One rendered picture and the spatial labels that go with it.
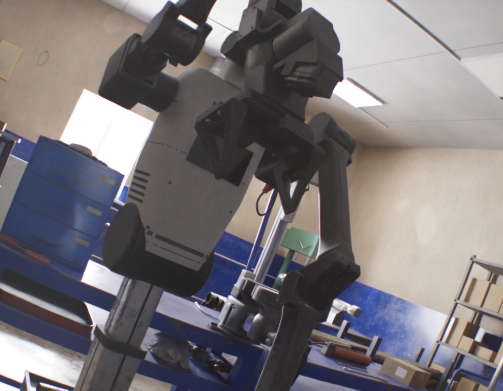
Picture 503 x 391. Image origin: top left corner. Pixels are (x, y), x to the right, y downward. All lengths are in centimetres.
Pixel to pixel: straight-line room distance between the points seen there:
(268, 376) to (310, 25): 65
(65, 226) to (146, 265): 87
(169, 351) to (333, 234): 111
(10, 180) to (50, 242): 474
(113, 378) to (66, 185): 91
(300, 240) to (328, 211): 625
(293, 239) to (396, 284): 167
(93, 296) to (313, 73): 138
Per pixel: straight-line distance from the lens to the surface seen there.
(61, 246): 194
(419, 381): 276
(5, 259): 178
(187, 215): 111
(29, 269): 178
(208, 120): 57
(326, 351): 256
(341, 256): 99
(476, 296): 535
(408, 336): 634
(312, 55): 57
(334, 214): 106
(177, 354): 202
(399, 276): 680
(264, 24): 69
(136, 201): 115
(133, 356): 120
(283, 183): 62
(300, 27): 61
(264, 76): 60
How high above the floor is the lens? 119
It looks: 4 degrees up
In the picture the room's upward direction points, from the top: 24 degrees clockwise
